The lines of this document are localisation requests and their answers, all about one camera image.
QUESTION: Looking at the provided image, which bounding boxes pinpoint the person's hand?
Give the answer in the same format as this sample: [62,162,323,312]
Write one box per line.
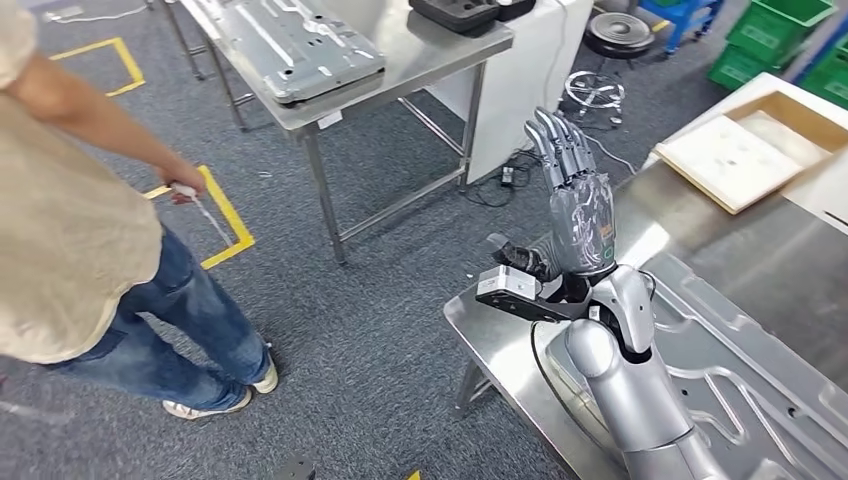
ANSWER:
[158,160,209,206]

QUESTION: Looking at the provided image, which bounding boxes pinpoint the black round stool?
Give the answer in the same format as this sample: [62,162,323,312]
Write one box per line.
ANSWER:
[563,11,658,128]

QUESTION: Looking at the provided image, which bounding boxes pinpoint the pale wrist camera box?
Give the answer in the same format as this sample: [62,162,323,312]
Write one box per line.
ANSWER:
[476,264,543,300]

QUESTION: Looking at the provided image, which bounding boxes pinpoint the person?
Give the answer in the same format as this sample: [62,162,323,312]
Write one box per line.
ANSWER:
[0,0,280,423]

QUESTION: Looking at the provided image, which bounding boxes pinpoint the blue metal cart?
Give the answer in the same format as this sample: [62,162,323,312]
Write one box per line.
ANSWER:
[638,0,725,56]

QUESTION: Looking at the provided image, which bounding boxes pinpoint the steel side table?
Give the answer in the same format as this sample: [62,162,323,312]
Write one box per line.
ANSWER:
[162,0,516,267]

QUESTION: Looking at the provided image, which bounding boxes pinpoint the white handled stick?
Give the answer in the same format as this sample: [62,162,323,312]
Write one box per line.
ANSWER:
[170,183,235,248]

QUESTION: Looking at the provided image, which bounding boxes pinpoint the black power cable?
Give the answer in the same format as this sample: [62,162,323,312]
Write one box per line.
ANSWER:
[462,148,543,211]

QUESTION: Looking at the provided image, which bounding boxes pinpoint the yellow floor tape square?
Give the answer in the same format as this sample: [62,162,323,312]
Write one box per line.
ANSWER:
[141,164,257,272]
[48,36,148,99]

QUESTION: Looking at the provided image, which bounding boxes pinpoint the black camera bracket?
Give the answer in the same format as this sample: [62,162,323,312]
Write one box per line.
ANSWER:
[474,271,602,325]

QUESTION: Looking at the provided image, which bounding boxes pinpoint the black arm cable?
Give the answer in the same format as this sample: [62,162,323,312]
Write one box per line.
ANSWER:
[528,269,658,453]

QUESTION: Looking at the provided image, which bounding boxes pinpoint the white cabinet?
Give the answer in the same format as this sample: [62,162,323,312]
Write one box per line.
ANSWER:
[426,0,596,186]

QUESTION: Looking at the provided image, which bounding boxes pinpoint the white table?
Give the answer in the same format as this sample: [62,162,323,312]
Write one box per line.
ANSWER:
[640,71,848,237]

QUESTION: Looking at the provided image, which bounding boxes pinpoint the steel workbench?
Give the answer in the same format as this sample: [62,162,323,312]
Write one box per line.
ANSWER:
[442,148,848,480]

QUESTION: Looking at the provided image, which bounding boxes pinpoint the green plastic crate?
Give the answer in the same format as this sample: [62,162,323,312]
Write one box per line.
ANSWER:
[797,36,848,111]
[706,42,780,93]
[725,0,838,66]

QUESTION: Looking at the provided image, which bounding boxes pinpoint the stamped metal plate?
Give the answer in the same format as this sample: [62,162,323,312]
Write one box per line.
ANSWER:
[197,0,388,106]
[544,254,848,480]

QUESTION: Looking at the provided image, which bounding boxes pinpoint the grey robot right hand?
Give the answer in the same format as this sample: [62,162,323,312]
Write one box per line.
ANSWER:
[486,105,619,284]

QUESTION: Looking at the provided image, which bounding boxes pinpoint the wooden box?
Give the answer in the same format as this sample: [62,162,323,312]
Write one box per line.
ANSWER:
[724,88,848,171]

